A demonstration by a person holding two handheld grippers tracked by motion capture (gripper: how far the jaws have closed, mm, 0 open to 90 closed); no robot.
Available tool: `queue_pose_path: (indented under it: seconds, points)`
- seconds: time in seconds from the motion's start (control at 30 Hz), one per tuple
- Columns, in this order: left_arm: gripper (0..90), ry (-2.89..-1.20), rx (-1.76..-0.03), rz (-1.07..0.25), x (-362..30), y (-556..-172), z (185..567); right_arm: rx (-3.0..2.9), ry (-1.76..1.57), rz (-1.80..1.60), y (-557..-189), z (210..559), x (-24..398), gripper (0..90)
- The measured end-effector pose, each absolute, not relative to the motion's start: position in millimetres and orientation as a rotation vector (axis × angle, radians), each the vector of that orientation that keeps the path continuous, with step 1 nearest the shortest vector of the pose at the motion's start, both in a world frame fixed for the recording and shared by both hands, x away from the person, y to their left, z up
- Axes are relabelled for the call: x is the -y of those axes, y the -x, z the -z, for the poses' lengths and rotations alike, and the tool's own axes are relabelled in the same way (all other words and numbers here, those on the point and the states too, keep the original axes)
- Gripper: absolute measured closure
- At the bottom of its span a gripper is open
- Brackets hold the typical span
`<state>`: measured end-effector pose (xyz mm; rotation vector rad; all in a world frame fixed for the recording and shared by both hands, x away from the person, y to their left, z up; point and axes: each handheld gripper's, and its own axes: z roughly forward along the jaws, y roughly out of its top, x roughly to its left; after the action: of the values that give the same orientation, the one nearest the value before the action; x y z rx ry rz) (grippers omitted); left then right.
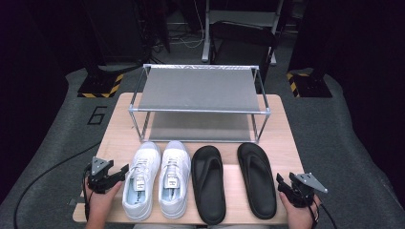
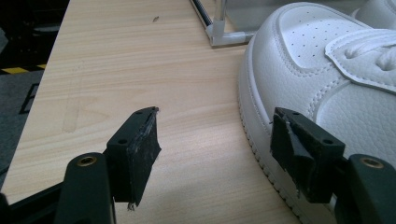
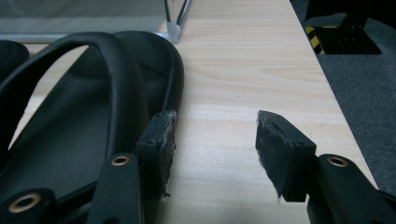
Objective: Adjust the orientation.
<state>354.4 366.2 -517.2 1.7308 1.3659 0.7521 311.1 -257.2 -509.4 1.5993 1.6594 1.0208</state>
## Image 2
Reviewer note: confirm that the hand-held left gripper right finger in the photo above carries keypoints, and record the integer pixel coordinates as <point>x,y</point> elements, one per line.
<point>314,161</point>

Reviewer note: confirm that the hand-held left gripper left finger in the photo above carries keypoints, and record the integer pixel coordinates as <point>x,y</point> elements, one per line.
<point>130,161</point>

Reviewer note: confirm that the white leather sneaker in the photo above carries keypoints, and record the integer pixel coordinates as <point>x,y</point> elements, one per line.
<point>379,12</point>
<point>311,68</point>

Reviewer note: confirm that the metal frame shoe rack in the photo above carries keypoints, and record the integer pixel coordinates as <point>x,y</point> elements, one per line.
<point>222,39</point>

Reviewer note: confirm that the black stand base hazard stripes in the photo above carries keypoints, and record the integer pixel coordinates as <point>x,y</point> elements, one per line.
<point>15,70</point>

